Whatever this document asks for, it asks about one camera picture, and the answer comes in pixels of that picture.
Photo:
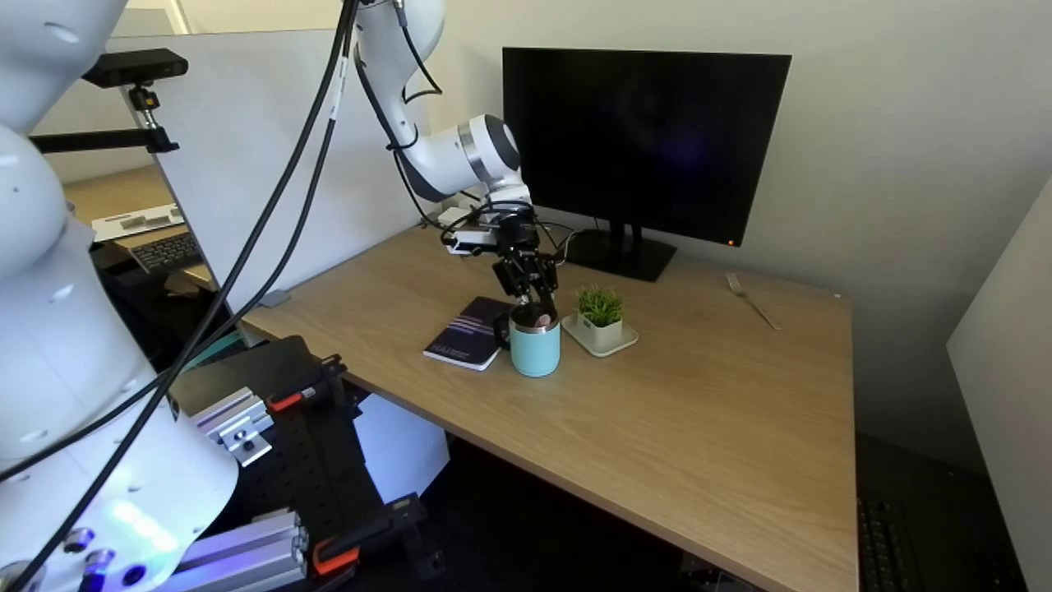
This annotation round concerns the white paper sheet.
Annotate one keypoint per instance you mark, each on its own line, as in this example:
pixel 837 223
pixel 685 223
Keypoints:
pixel 399 448

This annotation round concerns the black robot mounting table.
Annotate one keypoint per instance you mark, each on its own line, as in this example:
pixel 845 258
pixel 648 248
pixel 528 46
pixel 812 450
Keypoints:
pixel 318 460

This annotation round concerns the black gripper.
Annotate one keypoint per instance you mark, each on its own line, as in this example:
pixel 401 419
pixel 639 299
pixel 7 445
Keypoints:
pixel 520 258

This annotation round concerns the black stereo camera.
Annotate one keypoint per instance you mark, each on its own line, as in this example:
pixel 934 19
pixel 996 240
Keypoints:
pixel 133 66

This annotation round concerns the aluminium extrusion bar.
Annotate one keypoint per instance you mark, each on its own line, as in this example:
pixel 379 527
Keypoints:
pixel 241 552
pixel 230 422

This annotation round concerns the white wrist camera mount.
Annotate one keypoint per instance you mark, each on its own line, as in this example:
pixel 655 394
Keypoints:
pixel 472 237

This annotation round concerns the small green potted plant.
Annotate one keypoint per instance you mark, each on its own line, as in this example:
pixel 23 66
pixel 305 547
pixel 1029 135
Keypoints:
pixel 600 304

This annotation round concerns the dark keyboard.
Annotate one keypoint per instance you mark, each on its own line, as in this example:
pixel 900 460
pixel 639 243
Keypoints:
pixel 900 547

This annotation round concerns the white square saucer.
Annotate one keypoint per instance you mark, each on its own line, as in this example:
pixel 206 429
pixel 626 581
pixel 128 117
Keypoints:
pixel 611 346

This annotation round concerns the dark striped notebook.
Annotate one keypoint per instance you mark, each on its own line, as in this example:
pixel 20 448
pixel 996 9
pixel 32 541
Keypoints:
pixel 466 332

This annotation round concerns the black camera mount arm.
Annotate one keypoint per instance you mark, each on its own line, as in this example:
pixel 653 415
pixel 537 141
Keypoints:
pixel 103 138

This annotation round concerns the black keyboard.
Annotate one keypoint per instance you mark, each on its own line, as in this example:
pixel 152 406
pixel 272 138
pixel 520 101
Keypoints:
pixel 165 254

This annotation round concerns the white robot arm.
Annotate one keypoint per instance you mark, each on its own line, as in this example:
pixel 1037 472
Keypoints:
pixel 111 472

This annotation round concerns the black computer monitor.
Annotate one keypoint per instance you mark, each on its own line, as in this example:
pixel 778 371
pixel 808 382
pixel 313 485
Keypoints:
pixel 644 141

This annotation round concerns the white keyboard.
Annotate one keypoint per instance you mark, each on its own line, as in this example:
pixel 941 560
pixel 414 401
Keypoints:
pixel 135 221

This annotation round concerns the white divider panel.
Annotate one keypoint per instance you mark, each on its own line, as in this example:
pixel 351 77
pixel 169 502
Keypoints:
pixel 275 165
pixel 1008 382

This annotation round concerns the black orange bar clamp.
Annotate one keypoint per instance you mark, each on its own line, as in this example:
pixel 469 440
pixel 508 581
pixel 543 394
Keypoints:
pixel 351 543
pixel 296 394

